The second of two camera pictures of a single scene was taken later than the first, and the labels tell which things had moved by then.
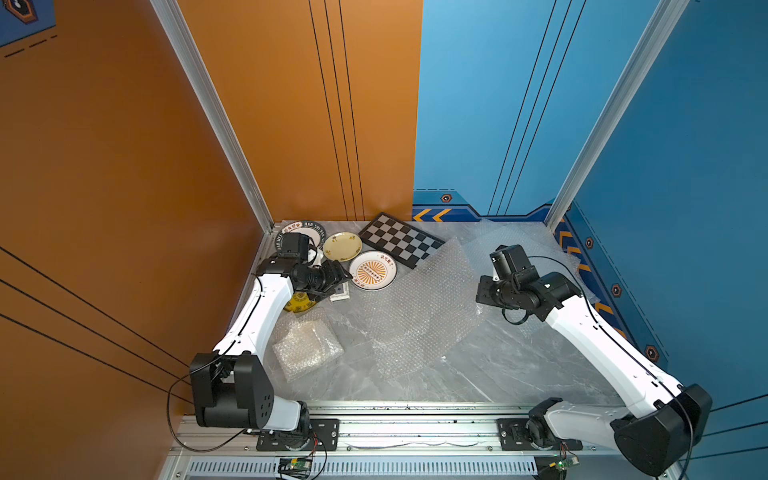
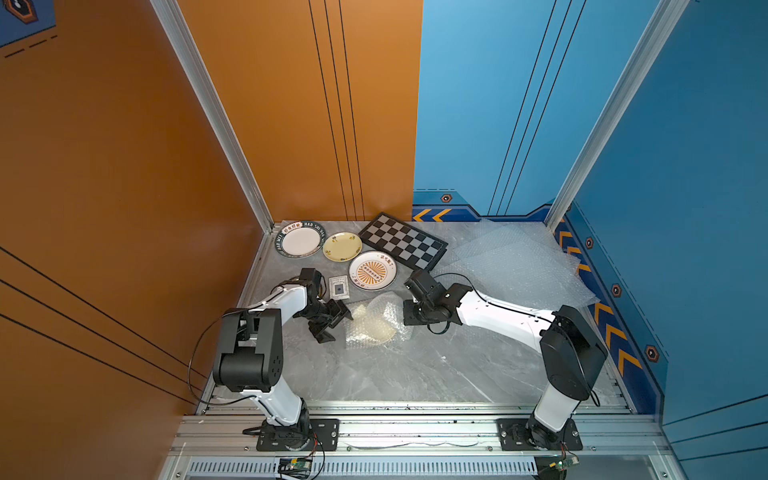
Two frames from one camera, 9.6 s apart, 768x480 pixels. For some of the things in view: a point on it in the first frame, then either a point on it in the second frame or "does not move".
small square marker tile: [341, 292] does not move
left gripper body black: [321, 280] → [326, 316]
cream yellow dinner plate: [342, 246] does not move
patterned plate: [316, 235] does not move
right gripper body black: [496, 293] → [418, 312]
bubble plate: [305, 342] → [378, 324]
